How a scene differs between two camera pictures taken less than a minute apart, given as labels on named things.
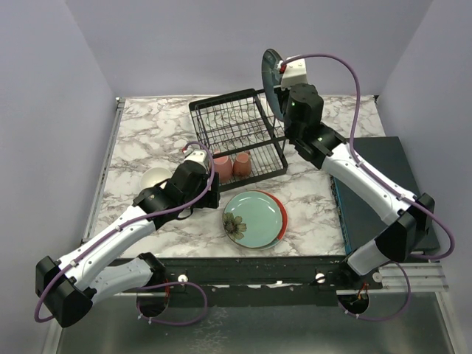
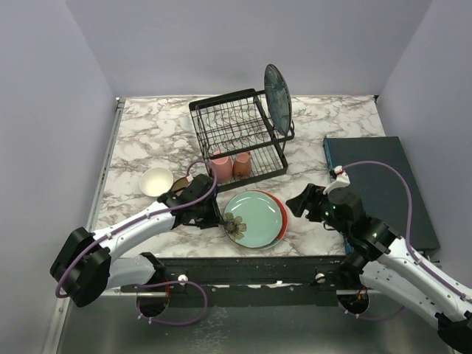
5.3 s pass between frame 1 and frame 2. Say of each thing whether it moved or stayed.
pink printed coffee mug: stayed
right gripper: moved
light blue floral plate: stayed
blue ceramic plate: moved
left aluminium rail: stayed
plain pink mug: stayed
